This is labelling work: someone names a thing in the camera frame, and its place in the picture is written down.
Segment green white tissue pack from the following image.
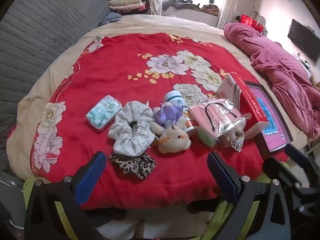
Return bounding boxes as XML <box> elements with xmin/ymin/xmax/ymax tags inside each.
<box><xmin>85</xmin><ymin>95</ymin><xmax>123</xmax><ymax>132</ymax></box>

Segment white floral scrunchie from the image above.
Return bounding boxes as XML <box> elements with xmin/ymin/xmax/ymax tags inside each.
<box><xmin>108</xmin><ymin>101</ymin><xmax>156</xmax><ymax>155</ymax></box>

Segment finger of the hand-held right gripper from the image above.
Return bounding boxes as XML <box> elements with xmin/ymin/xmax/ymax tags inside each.
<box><xmin>262</xmin><ymin>157</ymin><xmax>303</xmax><ymax>198</ymax></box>
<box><xmin>284</xmin><ymin>144</ymin><xmax>320</xmax><ymax>180</ymax></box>

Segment red bags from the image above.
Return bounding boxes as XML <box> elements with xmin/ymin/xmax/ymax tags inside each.
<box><xmin>235</xmin><ymin>14</ymin><xmax>267</xmax><ymax>33</ymax></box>

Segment pink blue book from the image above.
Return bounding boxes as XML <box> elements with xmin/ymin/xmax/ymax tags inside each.
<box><xmin>250</xmin><ymin>86</ymin><xmax>288</xmax><ymax>153</ymax></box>

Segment pink face mask pack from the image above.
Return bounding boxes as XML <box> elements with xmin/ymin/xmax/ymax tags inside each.
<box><xmin>189</xmin><ymin>99</ymin><xmax>247</xmax><ymax>139</ymax></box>

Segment red tissue box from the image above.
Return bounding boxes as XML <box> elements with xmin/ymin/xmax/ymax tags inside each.
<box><xmin>215</xmin><ymin>73</ymin><xmax>269</xmax><ymax>140</ymax></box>

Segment stack of folded clothes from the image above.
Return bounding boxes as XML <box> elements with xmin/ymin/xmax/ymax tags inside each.
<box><xmin>108</xmin><ymin>0</ymin><xmax>152</xmax><ymax>15</ymax></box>

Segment grey quilted headboard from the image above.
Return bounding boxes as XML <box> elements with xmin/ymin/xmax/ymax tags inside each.
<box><xmin>0</xmin><ymin>0</ymin><xmax>110</xmax><ymax>130</ymax></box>

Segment leopard print scrunchie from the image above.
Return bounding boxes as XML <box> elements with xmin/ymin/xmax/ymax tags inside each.
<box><xmin>107</xmin><ymin>153</ymin><xmax>157</xmax><ymax>180</ymax></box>

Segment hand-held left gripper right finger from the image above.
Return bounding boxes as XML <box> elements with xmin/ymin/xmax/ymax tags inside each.
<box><xmin>207</xmin><ymin>151</ymin><xmax>292</xmax><ymax>240</ymax></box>

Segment mint green soft pouch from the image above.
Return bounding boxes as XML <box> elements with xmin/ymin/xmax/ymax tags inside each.
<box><xmin>199</xmin><ymin>127</ymin><xmax>217</xmax><ymax>148</ymax></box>

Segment plush toy with silver tiara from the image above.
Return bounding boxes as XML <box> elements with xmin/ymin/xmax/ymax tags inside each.
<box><xmin>220</xmin><ymin>126</ymin><xmax>247</xmax><ymax>153</ymax></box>

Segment white medicine bottle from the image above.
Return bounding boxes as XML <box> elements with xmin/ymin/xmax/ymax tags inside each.
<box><xmin>164</xmin><ymin>91</ymin><xmax>190</xmax><ymax>113</ymax></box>

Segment grey cloth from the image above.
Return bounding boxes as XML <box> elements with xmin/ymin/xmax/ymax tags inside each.
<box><xmin>162</xmin><ymin>0</ymin><xmax>200</xmax><ymax>12</ymax></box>

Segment brown patterned cloth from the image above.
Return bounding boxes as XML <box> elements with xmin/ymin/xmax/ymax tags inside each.
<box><xmin>200</xmin><ymin>4</ymin><xmax>220</xmax><ymax>14</ymax></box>

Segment blue patterned cloth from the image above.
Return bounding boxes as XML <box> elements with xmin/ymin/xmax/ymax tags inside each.
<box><xmin>99</xmin><ymin>11</ymin><xmax>122</xmax><ymax>27</ymax></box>

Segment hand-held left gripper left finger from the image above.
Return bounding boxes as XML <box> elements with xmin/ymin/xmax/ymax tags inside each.
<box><xmin>24</xmin><ymin>151</ymin><xmax>108</xmax><ymax>240</ymax></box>

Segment beige bed sheet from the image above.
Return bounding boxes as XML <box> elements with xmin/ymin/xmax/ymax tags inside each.
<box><xmin>6</xmin><ymin>14</ymin><xmax>315</xmax><ymax>180</ymax></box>

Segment pink duvet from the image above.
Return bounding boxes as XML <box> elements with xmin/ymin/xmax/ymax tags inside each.
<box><xmin>223</xmin><ymin>22</ymin><xmax>320</xmax><ymax>140</ymax></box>

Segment red floral blanket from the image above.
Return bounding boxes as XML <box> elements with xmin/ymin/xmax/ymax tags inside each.
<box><xmin>30</xmin><ymin>31</ymin><xmax>288</xmax><ymax>210</ymax></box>

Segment black wall television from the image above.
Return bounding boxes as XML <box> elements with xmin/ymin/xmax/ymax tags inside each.
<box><xmin>287</xmin><ymin>19</ymin><xmax>320</xmax><ymax>63</ymax></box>

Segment plush toy with purple bow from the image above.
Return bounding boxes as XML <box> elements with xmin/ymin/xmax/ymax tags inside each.
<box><xmin>149</xmin><ymin>104</ymin><xmax>192</xmax><ymax>153</ymax></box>

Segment lime green cloth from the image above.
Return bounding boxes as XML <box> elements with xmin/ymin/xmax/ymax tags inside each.
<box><xmin>22</xmin><ymin>161</ymin><xmax>290</xmax><ymax>240</ymax></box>

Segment dark shallow box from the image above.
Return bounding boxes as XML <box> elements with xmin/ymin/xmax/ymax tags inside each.
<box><xmin>244</xmin><ymin>80</ymin><xmax>293</xmax><ymax>158</ymax></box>

